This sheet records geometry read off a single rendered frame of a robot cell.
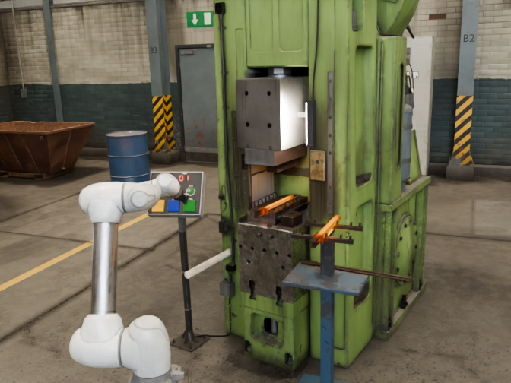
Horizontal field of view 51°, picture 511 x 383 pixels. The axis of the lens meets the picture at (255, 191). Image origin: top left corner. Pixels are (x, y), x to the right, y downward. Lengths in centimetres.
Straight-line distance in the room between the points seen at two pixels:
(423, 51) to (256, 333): 556
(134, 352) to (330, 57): 180
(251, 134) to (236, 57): 49
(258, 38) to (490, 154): 615
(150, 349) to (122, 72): 887
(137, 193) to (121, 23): 861
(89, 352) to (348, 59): 191
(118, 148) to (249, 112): 469
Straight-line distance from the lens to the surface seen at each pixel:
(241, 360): 357
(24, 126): 1085
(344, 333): 337
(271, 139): 304
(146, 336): 220
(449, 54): 873
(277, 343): 344
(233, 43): 331
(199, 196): 329
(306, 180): 353
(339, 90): 298
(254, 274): 328
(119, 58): 1076
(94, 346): 227
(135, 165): 765
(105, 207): 229
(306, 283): 274
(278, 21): 315
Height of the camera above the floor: 188
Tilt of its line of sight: 14 degrees down
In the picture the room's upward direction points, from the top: 2 degrees counter-clockwise
